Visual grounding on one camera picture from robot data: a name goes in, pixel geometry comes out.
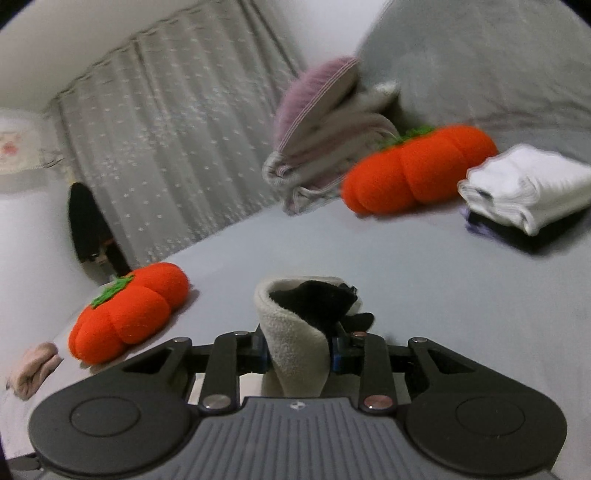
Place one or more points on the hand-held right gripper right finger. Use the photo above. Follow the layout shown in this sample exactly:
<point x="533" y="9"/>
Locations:
<point x="336" y="359"/>

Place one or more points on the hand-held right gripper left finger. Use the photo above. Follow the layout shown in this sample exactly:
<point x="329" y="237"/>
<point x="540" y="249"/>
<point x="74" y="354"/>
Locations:
<point x="263" y="357"/>

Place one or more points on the cream and black sweater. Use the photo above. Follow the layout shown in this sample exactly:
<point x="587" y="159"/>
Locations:
<point x="295" y="350"/>

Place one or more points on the large orange pumpkin cushion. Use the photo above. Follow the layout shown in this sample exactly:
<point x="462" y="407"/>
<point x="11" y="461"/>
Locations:
<point x="129" y="309"/>

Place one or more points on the small orange pumpkin cushion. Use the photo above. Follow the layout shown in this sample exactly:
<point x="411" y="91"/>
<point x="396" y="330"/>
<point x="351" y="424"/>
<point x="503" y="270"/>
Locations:
<point x="415" y="170"/>

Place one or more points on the black hanging garment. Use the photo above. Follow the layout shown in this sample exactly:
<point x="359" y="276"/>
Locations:
<point x="90" y="226"/>

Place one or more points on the pink folded garment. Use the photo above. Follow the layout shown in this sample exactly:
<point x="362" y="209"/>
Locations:
<point x="32" y="369"/>

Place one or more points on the grey starred curtain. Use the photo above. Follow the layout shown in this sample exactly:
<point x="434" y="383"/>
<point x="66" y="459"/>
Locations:
<point x="175" y="138"/>

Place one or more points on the black folded garment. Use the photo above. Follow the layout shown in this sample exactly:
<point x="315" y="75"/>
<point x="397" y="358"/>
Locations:
<point x="554" y="235"/>

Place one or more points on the white folded garment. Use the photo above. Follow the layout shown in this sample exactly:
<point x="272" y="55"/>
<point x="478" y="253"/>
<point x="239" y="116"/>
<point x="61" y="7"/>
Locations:
<point x="526" y="184"/>

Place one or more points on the purple pillow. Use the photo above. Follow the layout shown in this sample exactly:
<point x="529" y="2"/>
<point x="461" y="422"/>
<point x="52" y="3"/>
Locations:
<point x="314" y="92"/>

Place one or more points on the grey quilted blanket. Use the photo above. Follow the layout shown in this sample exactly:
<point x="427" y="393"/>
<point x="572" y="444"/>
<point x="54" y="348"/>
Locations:
<point x="485" y="60"/>

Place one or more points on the wall hanging with pink print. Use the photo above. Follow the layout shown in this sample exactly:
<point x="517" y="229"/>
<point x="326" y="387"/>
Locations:
<point x="23" y="147"/>

